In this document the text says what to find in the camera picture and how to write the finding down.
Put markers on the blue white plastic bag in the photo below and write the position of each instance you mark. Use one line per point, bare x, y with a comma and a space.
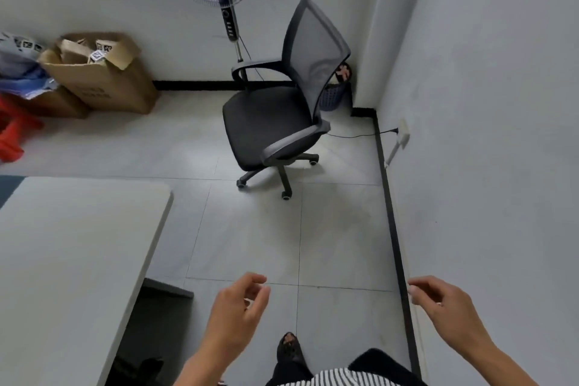
22, 73

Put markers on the white printed cube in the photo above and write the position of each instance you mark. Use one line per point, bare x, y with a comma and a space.
96, 57
105, 46

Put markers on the pink trash wrapper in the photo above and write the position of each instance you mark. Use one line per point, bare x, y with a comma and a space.
344, 72

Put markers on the black mesh office chair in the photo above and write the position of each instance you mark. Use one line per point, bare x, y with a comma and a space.
135, 374

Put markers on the person's right forearm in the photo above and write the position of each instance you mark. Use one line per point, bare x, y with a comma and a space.
493, 363

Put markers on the person's left black shoe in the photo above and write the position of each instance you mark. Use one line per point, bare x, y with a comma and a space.
289, 347

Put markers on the long white grey table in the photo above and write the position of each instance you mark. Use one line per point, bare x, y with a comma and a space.
68, 263

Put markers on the person's left forearm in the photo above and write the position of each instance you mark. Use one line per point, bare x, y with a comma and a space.
203, 370

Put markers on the person's right hand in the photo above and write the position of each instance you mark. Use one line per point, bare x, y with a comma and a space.
452, 318

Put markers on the dark lattice trash bin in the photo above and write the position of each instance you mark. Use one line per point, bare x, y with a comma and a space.
330, 98

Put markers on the large open cardboard box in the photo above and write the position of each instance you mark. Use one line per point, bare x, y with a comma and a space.
104, 87

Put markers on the person's black trousers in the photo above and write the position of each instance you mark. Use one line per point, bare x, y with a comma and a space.
384, 363

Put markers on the red plastic stool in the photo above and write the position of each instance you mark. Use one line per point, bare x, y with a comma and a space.
13, 132

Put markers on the person's striped shirt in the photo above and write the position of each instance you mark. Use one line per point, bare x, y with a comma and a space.
334, 379

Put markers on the black office chair grey frame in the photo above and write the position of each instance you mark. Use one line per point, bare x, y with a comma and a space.
267, 123

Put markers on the small cardboard box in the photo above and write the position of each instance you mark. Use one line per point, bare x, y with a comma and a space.
59, 105

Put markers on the person's left hand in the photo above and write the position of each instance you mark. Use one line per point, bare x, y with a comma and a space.
235, 318

